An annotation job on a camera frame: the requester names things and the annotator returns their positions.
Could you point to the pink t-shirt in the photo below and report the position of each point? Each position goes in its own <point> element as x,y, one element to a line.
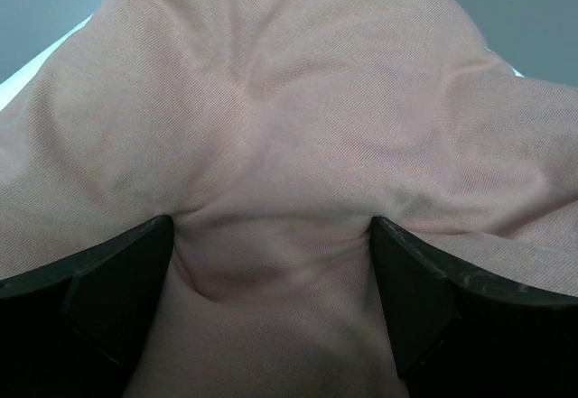
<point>272,132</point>

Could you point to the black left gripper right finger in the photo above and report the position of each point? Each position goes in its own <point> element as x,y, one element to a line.
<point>457,330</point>

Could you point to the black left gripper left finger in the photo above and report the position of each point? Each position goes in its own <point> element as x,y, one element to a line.
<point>77,327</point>

